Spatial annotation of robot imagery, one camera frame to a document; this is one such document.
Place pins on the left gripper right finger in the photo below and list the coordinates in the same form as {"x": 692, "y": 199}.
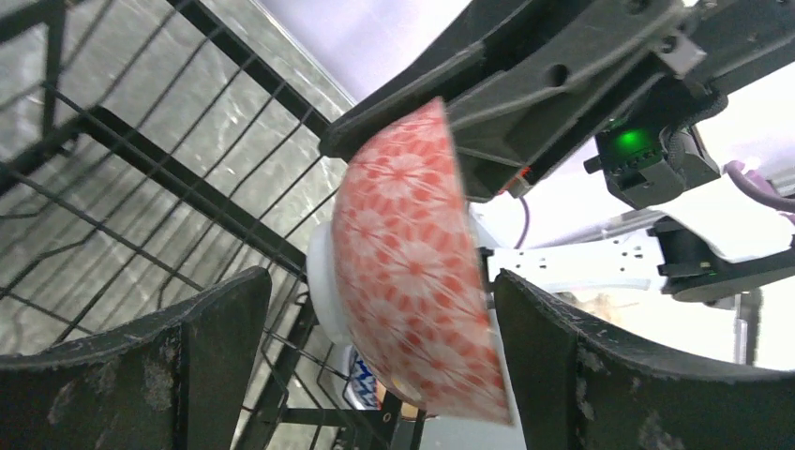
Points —
{"x": 583, "y": 383}

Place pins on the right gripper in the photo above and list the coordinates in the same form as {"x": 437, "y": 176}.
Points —
{"x": 526, "y": 83}

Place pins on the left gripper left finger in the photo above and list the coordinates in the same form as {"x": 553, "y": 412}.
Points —
{"x": 172, "y": 379}

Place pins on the red patterned bowl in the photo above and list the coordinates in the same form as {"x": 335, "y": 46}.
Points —
{"x": 396, "y": 273}

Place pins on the blue yellow patterned bowl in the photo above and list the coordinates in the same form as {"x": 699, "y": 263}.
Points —
{"x": 355, "y": 384}

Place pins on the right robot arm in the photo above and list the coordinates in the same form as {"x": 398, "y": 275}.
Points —
{"x": 526, "y": 83}

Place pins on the black wire dish rack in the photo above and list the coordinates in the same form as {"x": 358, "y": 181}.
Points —
{"x": 151, "y": 150}

